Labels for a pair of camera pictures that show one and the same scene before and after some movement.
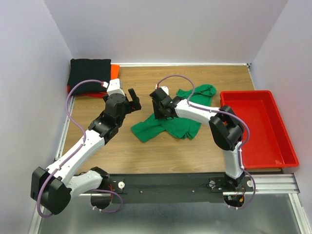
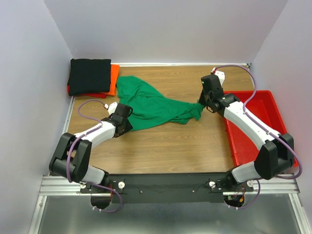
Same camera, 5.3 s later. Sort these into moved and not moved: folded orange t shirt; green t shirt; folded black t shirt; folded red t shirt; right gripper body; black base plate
Moved: right gripper body; green t shirt
Not moved: folded orange t shirt; black base plate; folded black t shirt; folded red t shirt
